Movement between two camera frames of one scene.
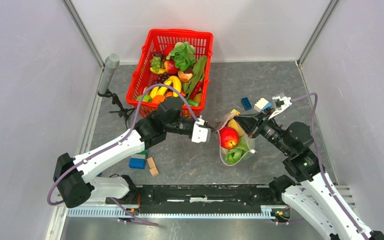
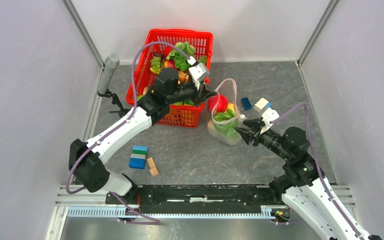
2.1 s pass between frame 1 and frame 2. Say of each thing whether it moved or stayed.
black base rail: stayed
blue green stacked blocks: stayed
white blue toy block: stayed
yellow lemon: moved
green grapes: stayed
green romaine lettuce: moved
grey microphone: stayed
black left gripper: moved
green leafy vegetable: stayed
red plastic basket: stayed
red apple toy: moved
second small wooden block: stayed
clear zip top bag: moved
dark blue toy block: stayed
